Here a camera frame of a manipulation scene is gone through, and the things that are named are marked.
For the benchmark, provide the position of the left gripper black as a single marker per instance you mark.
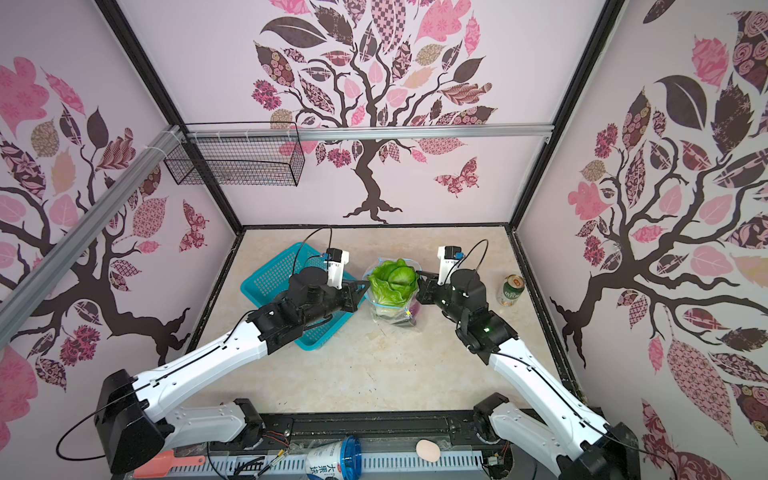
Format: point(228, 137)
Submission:
point(353, 297)

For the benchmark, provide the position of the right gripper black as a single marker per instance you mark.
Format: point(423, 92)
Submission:
point(428, 287)

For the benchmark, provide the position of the black wire basket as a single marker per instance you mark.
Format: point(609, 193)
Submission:
point(259, 153)

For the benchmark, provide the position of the aluminium rail left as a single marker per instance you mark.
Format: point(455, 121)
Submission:
point(24, 299)

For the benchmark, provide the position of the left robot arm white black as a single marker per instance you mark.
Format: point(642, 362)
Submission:
point(192, 378)

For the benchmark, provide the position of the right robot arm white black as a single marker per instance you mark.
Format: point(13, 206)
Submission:
point(566, 437)

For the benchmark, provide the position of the aluminium rail back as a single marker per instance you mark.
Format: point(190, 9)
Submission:
point(366, 132)

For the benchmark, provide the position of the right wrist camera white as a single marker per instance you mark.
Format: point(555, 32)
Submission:
point(448, 256)

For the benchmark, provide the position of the teal plastic basket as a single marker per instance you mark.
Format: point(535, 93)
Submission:
point(272, 279)

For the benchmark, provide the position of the white blue yogurt cup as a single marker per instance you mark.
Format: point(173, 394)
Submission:
point(340, 460)

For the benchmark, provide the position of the aluminium rail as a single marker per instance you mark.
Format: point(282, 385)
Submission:
point(366, 132)
point(24, 299)

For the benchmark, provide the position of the green drink can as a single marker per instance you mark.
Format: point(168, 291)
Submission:
point(511, 289)

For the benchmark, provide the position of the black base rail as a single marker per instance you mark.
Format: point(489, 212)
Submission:
point(462, 427)

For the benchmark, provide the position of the green lettuce cabbage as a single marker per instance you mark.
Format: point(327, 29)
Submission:
point(393, 283)

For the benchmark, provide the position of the clear zip bag blue zipper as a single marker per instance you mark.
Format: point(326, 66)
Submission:
point(405, 316)

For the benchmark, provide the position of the red plastic scoop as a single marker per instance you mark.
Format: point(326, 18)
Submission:
point(161, 465)

